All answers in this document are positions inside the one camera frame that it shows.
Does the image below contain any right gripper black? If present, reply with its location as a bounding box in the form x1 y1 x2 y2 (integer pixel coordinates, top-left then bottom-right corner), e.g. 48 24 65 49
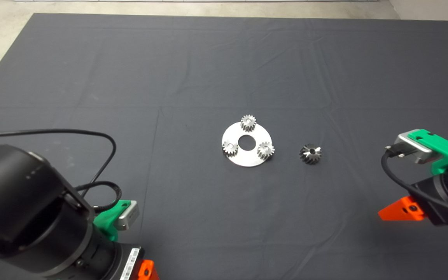
378 177 448 227

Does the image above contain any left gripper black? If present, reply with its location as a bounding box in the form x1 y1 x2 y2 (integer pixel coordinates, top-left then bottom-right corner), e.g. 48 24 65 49
109 245 154 280

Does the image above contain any large steel bevel gear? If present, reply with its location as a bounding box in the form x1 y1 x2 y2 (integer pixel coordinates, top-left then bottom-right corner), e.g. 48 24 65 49
299 142 322 165

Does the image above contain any small dark steel gear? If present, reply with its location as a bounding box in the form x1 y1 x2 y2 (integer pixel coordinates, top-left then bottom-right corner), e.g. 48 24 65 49
240 114 257 132

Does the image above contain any small shiny steel gear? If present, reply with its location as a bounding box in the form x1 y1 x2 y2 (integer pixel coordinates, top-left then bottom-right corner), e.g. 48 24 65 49
256 141 275 159
222 140 239 157

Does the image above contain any round metal plate with hole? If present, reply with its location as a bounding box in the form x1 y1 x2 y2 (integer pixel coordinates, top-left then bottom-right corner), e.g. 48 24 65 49
221 121 273 168

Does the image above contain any dark grey table cloth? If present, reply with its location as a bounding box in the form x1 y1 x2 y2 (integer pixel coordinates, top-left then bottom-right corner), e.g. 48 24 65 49
0 12 448 280

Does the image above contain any black right camera cable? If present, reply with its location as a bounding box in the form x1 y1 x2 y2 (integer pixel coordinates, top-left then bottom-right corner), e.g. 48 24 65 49
381 142 448 218

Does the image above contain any black camera cable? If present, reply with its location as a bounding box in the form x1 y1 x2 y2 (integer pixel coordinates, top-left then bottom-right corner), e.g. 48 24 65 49
0 129 122 214
381 142 448 218

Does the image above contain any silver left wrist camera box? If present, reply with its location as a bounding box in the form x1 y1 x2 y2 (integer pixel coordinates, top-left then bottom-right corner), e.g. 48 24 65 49
116 200 140 231

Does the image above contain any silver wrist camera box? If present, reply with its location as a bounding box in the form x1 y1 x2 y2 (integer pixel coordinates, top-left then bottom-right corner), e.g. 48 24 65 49
395 130 444 165
116 200 140 231

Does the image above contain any green left camera mount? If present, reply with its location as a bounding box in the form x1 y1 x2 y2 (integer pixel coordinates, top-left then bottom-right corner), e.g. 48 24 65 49
92 199 131 242

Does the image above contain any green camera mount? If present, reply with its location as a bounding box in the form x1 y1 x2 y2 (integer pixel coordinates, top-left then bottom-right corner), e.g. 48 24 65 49
92 199 131 242
408 129 448 175

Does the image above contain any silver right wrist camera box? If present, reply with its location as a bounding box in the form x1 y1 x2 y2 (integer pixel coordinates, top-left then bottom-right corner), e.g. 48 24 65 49
395 130 444 165

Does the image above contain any green right camera mount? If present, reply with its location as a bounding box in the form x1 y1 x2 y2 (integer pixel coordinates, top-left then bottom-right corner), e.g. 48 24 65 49
408 129 448 175

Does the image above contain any black left camera cable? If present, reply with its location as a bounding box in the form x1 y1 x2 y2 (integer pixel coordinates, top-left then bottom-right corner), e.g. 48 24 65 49
0 129 122 214

